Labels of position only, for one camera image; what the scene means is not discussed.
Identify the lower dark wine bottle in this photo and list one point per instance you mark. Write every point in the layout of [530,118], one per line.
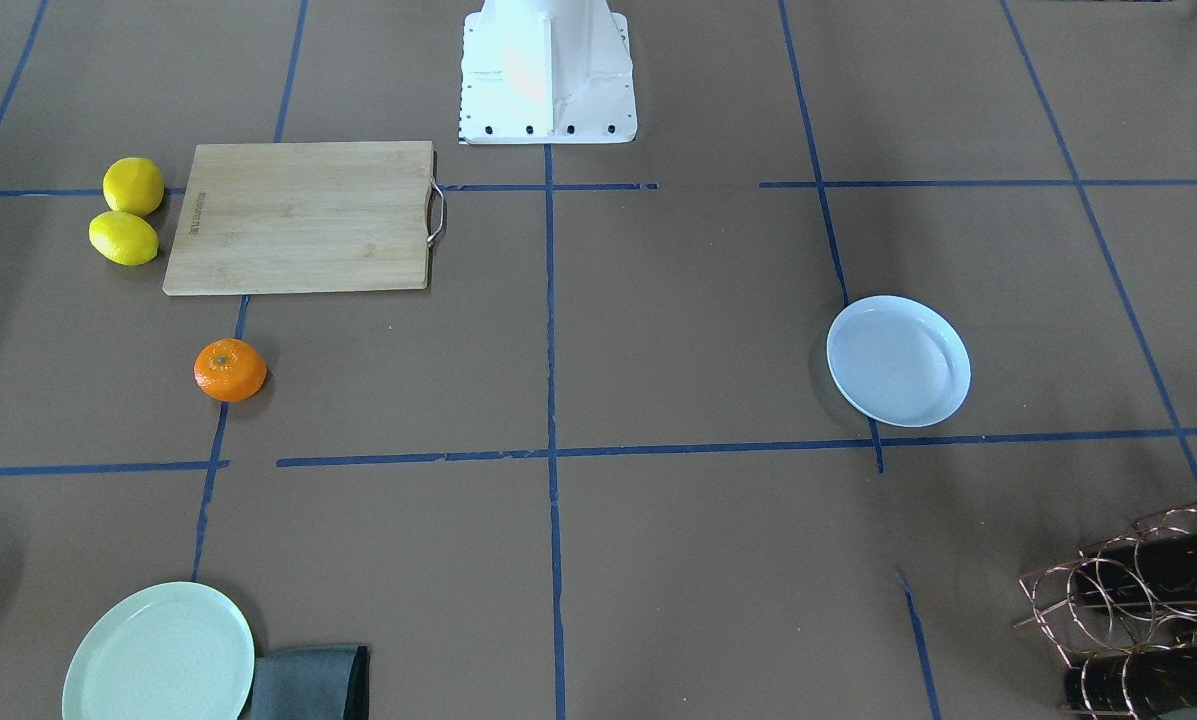
[1154,684]

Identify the dark grey folded cloth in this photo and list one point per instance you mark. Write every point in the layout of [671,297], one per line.
[315,682]

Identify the light blue plate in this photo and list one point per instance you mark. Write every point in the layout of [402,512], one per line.
[898,361]

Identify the copper wire bottle rack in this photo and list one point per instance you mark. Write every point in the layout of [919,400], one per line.
[1122,614]

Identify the pale green plate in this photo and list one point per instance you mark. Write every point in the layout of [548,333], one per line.
[176,650]

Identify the yellow lemon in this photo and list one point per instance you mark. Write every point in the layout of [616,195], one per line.
[134,186]
[123,238]

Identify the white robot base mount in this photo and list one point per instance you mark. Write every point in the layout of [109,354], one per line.
[546,72]

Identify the upper yellow lemon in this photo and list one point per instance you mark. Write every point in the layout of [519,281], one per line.
[134,186]

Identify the orange mandarin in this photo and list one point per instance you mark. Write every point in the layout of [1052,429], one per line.
[229,370]

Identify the lower yellow lemon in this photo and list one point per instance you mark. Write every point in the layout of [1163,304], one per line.
[123,238]

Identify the wooden cutting board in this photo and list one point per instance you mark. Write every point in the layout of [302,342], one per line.
[318,217]

